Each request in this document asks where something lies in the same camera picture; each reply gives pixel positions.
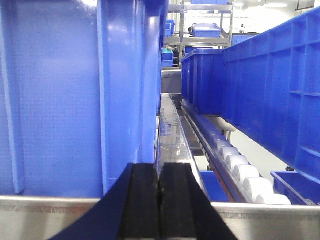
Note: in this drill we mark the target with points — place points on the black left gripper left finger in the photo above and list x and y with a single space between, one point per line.
129 210

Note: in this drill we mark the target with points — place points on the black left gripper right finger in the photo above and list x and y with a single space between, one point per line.
185 211

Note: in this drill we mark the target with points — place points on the blue shelf box upper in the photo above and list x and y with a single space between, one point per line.
79 93

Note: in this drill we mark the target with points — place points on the blue shelf box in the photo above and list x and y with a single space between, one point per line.
79 93
268 87

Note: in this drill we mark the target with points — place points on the blue shelf box right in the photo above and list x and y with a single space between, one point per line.
268 87

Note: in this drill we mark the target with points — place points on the blue bin on far shelf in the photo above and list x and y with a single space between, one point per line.
206 30

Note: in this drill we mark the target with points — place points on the far metal shelf rack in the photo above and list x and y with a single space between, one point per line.
184 13

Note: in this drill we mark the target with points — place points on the blue bin lower middle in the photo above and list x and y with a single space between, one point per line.
213 187

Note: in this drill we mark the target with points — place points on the white roller track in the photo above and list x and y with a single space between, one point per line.
242 180

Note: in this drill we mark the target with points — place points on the blue bin lower right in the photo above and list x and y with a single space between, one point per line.
299 190

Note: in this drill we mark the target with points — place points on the stainless steel shelf rail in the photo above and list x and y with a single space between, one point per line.
39 218

